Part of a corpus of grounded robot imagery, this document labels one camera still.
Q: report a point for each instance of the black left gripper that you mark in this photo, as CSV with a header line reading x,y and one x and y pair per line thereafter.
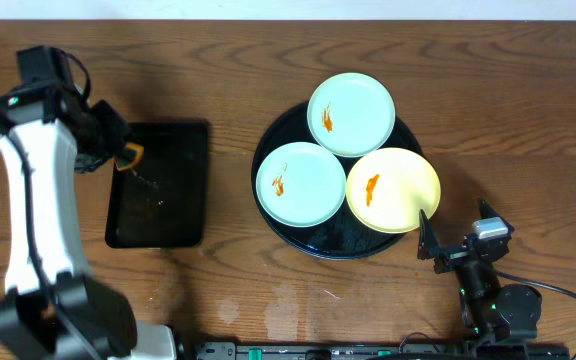
x,y
113,133

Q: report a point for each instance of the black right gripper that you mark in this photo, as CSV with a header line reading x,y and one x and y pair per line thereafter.
x,y
429,243

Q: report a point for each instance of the orange green sponge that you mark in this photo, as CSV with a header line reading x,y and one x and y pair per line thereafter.
x,y
129,156

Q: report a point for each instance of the light green plate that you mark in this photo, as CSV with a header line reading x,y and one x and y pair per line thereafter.
x,y
300,184
351,114

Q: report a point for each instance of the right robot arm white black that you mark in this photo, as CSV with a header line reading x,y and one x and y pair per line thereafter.
x,y
504,318

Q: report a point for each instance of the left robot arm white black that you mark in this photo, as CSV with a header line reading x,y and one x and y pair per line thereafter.
x,y
54,307

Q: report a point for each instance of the black rectangular tray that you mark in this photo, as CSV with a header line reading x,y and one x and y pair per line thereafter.
x,y
161,202

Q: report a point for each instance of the black round tray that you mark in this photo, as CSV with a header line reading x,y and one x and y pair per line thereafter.
x,y
341,237

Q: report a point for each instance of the yellow plate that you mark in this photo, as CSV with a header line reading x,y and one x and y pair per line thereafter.
x,y
388,188

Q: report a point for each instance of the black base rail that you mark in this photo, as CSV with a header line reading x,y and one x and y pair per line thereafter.
x,y
414,350

